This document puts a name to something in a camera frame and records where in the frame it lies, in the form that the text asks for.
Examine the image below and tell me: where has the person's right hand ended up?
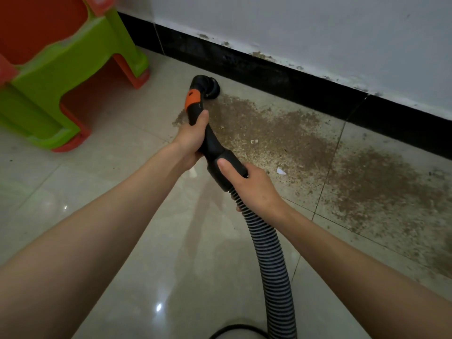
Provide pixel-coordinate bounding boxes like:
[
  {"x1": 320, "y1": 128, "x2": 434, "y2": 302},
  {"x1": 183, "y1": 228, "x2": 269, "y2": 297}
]
[{"x1": 217, "y1": 157, "x2": 287, "y2": 223}]

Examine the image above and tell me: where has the person's left hand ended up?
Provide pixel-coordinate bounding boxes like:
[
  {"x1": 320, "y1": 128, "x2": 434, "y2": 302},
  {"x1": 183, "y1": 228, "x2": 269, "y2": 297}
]
[{"x1": 171, "y1": 109, "x2": 210, "y2": 170}]

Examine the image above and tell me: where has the brown sawdust dirt patch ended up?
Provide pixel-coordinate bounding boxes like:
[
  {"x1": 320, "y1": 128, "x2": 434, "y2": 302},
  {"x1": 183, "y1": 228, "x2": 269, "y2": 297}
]
[{"x1": 173, "y1": 95, "x2": 452, "y2": 276}]

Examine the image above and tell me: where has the black vacuum hose with handle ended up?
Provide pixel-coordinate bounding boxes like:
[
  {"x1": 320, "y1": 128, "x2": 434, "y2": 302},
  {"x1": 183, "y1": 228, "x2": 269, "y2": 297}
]
[{"x1": 185, "y1": 74, "x2": 298, "y2": 339}]

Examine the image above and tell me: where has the black power cable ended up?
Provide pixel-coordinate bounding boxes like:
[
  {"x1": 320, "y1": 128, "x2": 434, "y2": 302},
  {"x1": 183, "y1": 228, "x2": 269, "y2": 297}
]
[{"x1": 210, "y1": 323, "x2": 269, "y2": 339}]

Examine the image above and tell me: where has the person's right forearm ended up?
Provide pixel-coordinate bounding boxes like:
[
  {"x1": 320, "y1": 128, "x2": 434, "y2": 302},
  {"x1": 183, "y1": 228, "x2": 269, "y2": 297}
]
[{"x1": 272, "y1": 201, "x2": 452, "y2": 339}]

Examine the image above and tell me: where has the person's left forearm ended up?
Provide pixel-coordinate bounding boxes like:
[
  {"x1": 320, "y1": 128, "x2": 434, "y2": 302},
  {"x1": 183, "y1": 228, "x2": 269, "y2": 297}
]
[{"x1": 0, "y1": 145, "x2": 188, "y2": 339}]

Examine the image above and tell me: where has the tiled floor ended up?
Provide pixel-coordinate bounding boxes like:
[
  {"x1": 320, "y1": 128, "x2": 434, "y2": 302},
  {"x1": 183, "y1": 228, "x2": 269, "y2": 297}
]
[{"x1": 0, "y1": 47, "x2": 452, "y2": 339}]

